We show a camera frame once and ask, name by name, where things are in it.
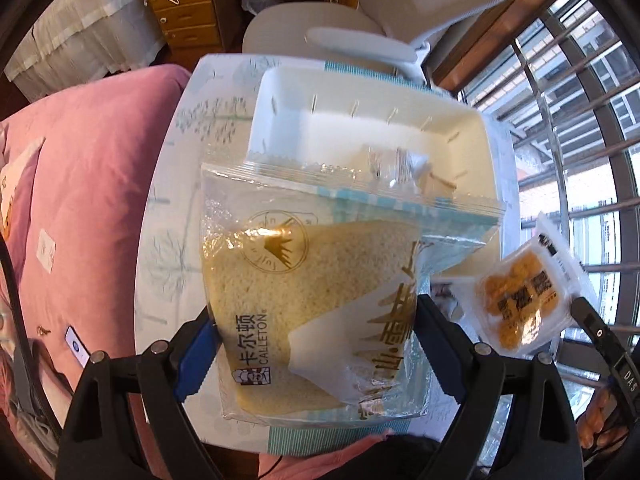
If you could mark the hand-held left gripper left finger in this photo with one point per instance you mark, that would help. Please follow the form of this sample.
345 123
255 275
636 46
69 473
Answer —
195 360

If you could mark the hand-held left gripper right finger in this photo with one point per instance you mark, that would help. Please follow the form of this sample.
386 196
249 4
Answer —
450 375

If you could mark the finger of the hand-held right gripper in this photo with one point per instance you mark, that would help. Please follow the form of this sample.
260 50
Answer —
595 323

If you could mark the white packet of yellow cookies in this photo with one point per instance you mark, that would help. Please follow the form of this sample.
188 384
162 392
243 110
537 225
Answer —
520 305

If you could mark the clear toast bread packet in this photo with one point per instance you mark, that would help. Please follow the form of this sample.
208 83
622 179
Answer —
300 285

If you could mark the clear plastic snack packet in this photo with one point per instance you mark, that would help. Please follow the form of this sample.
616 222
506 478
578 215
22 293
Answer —
395 162

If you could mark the white plastic basket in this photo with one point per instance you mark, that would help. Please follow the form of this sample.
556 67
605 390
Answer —
350 125

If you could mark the smartphone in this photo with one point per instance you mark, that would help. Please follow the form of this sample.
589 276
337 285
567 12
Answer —
77 346

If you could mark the small key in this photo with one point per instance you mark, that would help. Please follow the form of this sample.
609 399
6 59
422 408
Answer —
45 330

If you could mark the steel window grille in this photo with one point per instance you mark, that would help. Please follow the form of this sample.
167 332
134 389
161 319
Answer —
555 160

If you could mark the white card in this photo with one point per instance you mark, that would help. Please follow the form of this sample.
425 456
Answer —
46 249

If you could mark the pink printed pillow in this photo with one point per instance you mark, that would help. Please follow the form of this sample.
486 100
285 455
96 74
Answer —
15 180

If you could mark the wooden desk with drawers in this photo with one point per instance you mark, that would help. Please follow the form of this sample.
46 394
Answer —
190 15

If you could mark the lace covered cabinet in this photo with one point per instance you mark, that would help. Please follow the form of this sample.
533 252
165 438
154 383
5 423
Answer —
85 25

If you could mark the wooden window frame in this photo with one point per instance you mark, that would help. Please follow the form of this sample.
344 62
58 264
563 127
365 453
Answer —
505 25

